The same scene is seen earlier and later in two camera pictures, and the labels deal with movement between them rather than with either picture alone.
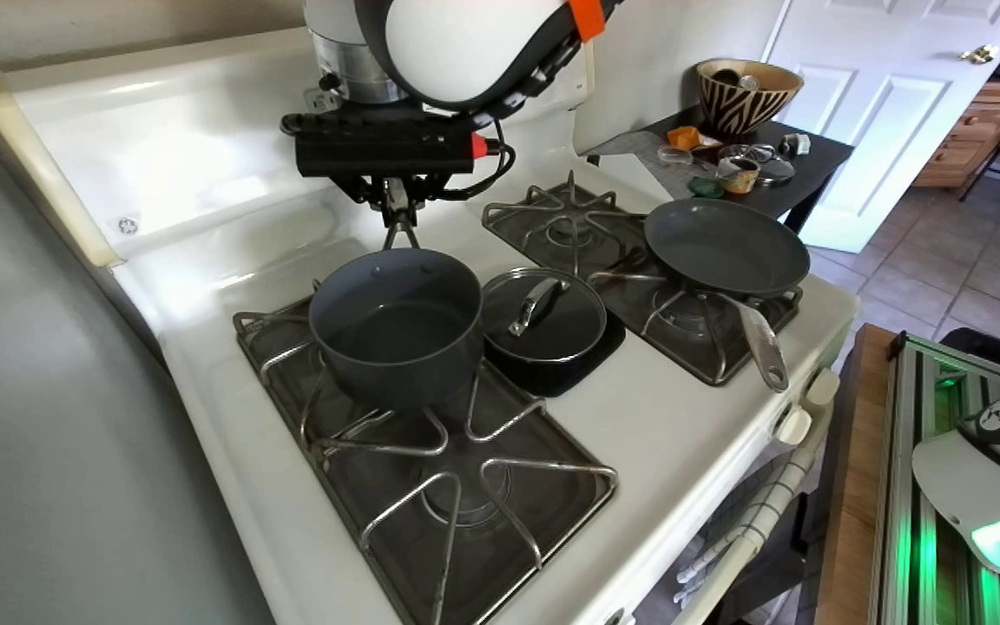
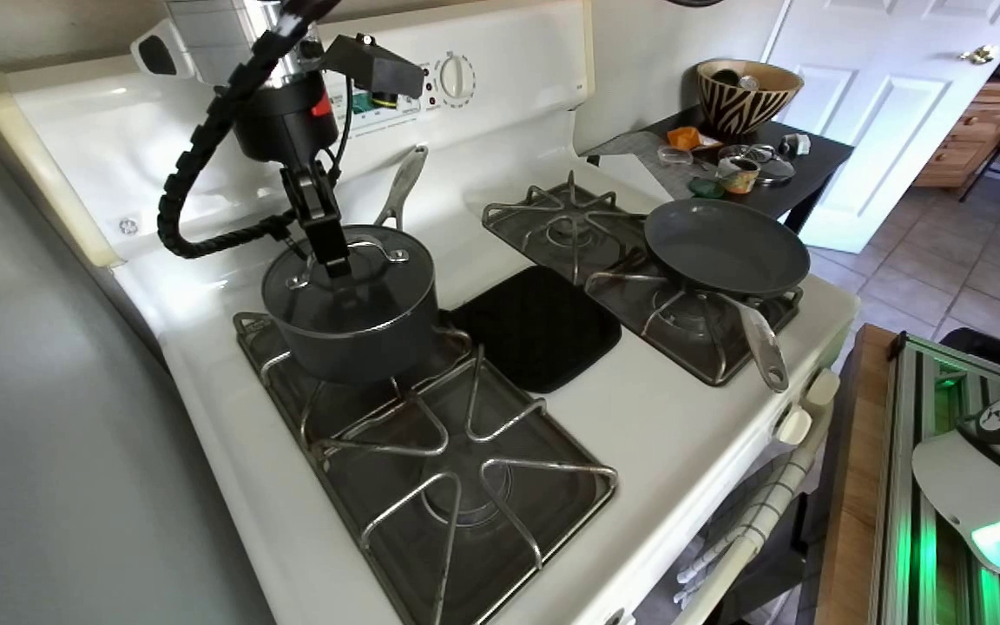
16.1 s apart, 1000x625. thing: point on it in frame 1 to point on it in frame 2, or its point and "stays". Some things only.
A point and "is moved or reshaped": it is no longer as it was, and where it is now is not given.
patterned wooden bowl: x=738 y=100 stays
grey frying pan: x=738 y=250 stays
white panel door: x=882 y=77 stays
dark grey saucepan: x=399 y=325 is moved or reshaped
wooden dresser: x=986 y=122 stays
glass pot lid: x=538 y=316 to x=391 y=283
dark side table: x=686 y=161 stays
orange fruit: x=681 y=137 stays
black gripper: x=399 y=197 to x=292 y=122
